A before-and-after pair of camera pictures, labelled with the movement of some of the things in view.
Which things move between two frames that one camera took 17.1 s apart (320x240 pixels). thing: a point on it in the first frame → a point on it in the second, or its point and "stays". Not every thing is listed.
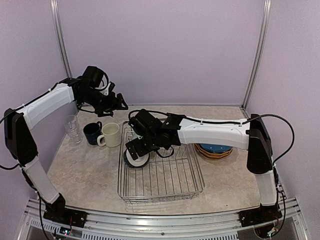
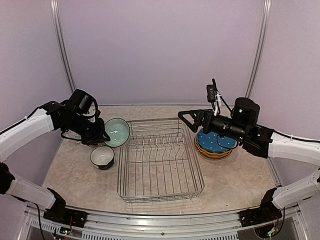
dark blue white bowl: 141,161 → 102,157
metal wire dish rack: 171,175 stays
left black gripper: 112,105 → 99,129
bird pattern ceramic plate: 213,159 stays
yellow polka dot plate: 213,155 stays
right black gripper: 140,150 → 209,114
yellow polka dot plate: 213,154 stays
